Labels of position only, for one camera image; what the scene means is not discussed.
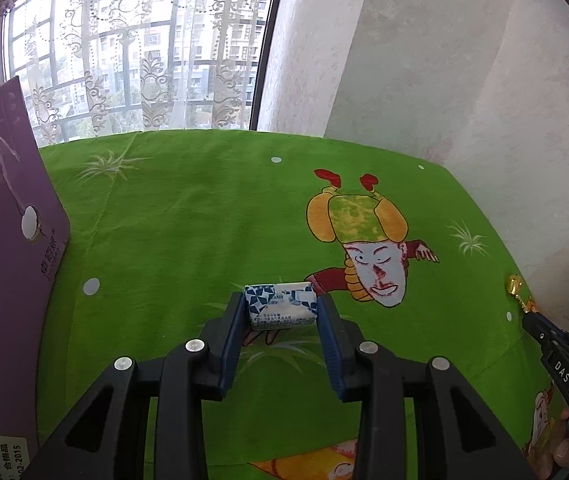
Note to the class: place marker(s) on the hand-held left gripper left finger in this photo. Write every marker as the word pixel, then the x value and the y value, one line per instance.
pixel 229 360

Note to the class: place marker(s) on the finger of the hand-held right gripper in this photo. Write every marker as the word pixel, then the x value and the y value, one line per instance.
pixel 536 332
pixel 559 332

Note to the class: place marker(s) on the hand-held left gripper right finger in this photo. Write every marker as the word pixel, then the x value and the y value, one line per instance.
pixel 337 365

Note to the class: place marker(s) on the gold charm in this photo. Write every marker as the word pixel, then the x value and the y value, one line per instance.
pixel 512 284

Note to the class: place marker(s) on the purple cardboard box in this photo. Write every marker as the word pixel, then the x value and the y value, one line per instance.
pixel 4 210

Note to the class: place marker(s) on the green cloth covered desktop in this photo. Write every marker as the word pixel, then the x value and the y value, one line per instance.
pixel 189 210

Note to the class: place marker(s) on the white lace curtain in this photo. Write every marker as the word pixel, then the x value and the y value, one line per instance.
pixel 114 60

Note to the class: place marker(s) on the window with metal grille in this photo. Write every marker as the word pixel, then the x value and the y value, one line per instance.
pixel 164 35

